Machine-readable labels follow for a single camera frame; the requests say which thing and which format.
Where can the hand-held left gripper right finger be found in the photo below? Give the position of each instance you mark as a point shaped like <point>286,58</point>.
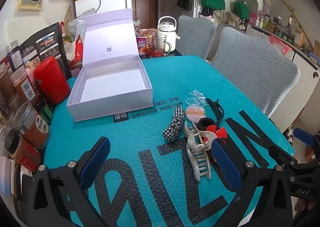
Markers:
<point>226,165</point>

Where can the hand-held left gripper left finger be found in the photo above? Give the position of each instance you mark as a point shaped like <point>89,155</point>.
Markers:
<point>96,160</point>

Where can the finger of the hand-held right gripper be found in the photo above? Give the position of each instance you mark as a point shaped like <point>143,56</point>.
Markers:
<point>282,156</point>
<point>303,135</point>

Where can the translucent hair claw clip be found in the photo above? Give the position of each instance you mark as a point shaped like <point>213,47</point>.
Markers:
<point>198,159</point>

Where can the red and black hair clip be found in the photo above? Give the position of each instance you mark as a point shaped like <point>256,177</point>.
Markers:
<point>217,132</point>

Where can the pink round compact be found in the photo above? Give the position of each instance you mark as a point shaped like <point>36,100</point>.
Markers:
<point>195,114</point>

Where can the black white checkered scrunchie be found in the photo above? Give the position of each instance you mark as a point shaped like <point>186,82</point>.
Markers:
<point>172,124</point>

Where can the white gift box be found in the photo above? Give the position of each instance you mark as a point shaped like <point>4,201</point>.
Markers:
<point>112,84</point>

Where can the teal embossed mat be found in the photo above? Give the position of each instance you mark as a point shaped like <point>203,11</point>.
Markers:
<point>155,167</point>

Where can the small green jar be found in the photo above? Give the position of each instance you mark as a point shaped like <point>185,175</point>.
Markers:
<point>45,111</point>

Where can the clear jar orange label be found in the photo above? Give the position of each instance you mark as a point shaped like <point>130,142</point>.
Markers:
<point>32,126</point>

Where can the black lid red label jar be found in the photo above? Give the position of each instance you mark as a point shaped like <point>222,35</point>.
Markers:
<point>23,153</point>

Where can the grey leaf pattern chair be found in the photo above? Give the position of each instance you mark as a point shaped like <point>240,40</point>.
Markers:
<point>250,66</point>
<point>195,36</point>

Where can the red canister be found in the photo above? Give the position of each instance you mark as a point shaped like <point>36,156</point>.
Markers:
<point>51,81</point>

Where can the pink plastic bag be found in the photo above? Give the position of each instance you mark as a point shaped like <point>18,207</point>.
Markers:
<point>280,44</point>

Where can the brown spice jar white label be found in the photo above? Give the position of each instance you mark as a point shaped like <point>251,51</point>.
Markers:
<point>26,89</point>

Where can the pink bottle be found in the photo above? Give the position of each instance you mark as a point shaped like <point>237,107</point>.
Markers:
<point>30,74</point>

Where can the red snack bag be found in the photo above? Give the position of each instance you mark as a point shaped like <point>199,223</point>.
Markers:
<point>78,51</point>

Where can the row of cosmetic bottles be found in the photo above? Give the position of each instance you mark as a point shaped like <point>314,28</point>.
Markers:
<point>277,26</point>

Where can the tall brown jar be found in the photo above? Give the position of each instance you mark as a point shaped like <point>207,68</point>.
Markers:
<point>6,89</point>

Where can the purple instant noodle cup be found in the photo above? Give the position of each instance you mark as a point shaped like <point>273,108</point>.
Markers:
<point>142,45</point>

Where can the black printed pouch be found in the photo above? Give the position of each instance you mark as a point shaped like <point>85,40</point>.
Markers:
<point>47,41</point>

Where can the glass mug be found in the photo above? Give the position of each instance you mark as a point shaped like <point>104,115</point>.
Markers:
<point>156,45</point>

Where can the purple label bottle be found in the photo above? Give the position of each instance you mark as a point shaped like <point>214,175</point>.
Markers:
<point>15,54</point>

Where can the white paper packets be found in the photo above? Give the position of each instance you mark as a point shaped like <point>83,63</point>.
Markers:
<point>77,24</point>

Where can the round woven placemat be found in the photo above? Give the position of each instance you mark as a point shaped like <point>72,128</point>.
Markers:
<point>70,19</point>

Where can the white teapot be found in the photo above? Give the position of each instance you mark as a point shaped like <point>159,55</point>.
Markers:
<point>168,29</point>

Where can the white refrigerator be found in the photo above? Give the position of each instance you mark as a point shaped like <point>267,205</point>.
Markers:
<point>110,2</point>

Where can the brown door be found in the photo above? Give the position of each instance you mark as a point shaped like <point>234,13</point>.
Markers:
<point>145,1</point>

